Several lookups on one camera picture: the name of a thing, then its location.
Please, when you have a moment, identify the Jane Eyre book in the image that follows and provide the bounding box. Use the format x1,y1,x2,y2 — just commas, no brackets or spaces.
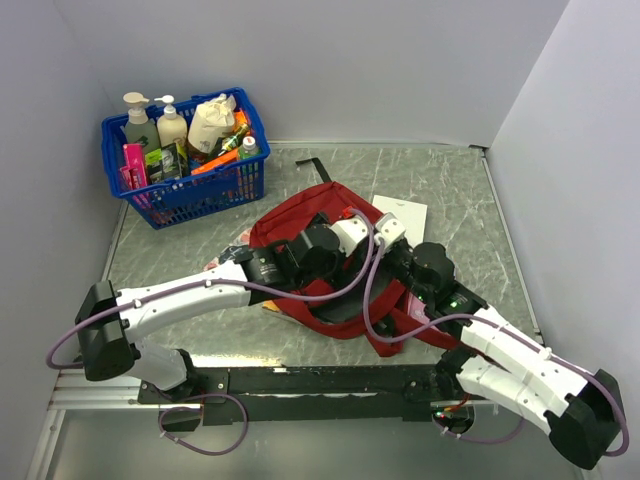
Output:
262,301,287,318

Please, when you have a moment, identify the red backpack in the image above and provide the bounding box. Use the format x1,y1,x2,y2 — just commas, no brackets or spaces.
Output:
248,177,455,357

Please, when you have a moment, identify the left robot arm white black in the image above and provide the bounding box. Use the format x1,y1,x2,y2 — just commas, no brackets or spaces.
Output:
76,220,368,402

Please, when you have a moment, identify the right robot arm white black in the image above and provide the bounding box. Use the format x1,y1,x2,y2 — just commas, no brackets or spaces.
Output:
376,236,630,470

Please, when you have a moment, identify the beige cloth bag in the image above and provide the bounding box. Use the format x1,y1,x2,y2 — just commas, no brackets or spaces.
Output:
187,94,236,154

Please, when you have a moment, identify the pink pencil case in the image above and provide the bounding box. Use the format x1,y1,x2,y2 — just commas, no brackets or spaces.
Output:
407,295,430,324

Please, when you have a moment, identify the white book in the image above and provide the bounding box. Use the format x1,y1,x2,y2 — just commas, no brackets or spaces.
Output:
372,195,428,247

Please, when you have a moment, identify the Little Women book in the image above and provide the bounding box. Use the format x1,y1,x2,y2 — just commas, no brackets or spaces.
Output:
203,228,251,271

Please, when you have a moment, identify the green glass bottle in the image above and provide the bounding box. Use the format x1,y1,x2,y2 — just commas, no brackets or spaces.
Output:
221,123,251,152

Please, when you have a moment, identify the blue plastic basket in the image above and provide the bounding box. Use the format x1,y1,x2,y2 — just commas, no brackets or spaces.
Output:
101,87,272,230

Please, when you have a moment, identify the dark green box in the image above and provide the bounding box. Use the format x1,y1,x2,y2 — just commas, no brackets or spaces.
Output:
145,143,190,184

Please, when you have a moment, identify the cream pump bottle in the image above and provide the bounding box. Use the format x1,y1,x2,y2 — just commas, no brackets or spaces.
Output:
155,95,188,147

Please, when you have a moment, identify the pink box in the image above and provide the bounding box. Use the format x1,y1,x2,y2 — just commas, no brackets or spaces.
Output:
120,143,148,191

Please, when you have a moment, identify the grey-green pump bottle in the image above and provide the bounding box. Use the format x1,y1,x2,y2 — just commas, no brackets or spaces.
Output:
123,92,160,154

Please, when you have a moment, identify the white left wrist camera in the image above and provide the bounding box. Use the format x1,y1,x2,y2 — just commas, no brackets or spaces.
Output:
330,216,369,257

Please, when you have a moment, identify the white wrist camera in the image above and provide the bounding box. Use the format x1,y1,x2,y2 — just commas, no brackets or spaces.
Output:
374,212,406,249
330,216,369,257

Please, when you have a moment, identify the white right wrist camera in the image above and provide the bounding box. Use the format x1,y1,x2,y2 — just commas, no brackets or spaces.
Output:
374,212,406,249

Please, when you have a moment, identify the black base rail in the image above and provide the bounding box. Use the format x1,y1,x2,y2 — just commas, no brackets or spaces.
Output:
138,364,465,426

